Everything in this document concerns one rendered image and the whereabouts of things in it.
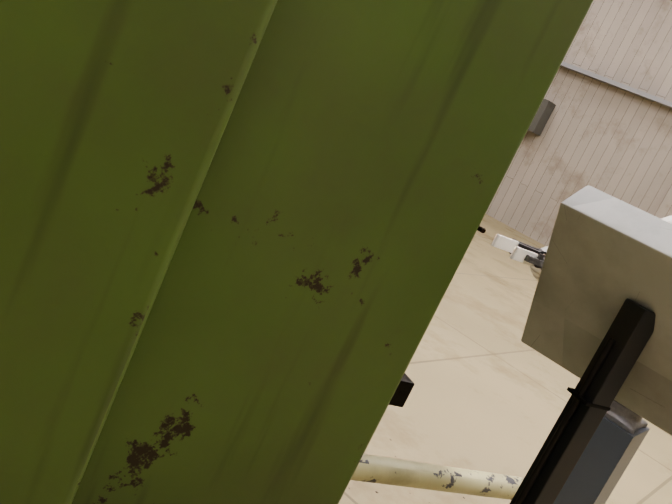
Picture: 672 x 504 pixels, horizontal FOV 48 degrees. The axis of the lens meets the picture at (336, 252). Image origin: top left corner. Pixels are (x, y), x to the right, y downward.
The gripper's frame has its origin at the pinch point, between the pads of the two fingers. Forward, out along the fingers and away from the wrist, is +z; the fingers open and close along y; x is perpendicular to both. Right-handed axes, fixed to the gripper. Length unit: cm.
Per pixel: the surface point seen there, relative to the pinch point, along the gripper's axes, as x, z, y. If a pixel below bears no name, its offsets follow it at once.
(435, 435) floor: -100, -94, 89
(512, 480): -35, 8, -38
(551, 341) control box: -4, 26, -45
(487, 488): -37, 15, -39
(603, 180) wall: 25, -764, 703
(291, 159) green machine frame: 9, 81, -44
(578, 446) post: -14, 27, -60
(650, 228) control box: 19, 30, -55
